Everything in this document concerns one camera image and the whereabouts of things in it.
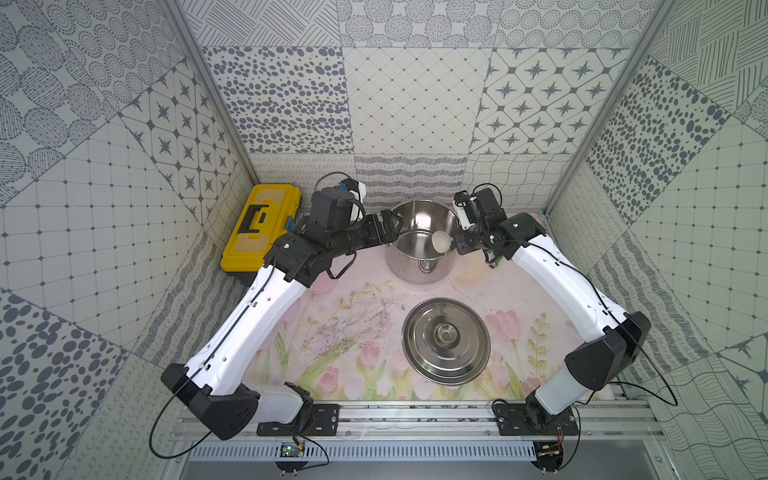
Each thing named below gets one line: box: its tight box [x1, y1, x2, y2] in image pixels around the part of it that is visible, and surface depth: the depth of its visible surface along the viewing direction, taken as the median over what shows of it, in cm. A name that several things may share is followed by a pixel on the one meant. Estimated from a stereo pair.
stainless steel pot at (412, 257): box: [386, 200, 459, 285], surface depth 102 cm
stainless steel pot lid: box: [401, 297, 491, 386], surface depth 88 cm
